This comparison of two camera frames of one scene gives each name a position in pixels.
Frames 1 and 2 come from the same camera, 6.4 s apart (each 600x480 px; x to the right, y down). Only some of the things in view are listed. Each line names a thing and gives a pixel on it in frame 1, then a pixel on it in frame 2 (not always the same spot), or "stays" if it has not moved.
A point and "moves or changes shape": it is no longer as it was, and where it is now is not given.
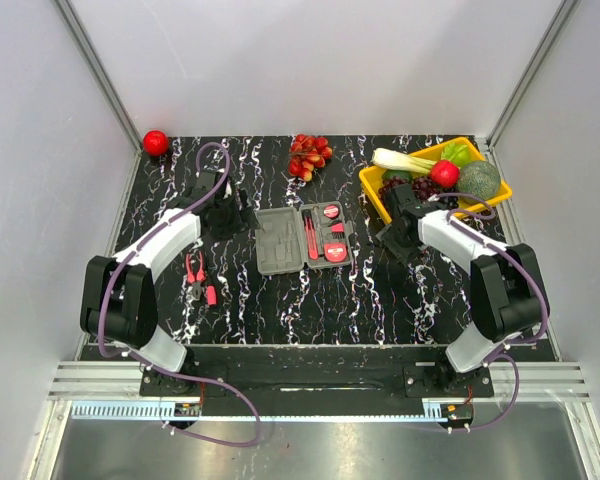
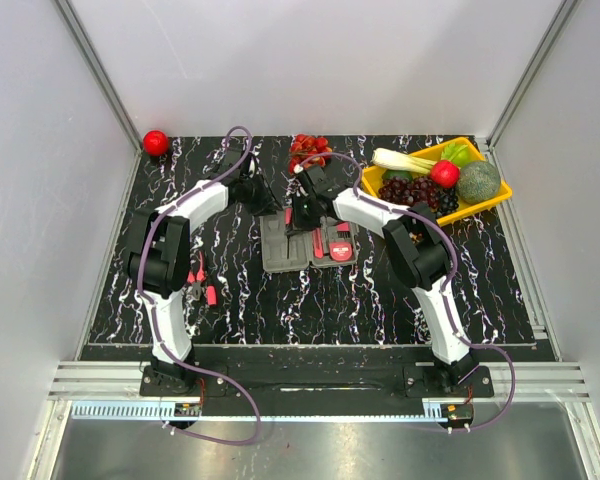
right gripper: [386, 237] -> [299, 224]
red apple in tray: [445, 173] stays
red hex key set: [338, 229] moves or changes shape
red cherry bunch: [307, 153] stays
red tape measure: [335, 252] moves or changes shape
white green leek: [393, 159] stays
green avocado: [397, 173] stays
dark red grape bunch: [424, 188] stays
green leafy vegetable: [456, 152] stays
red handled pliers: [196, 279] stays
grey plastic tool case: [306, 236] stays
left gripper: [244, 219] -> [267, 203]
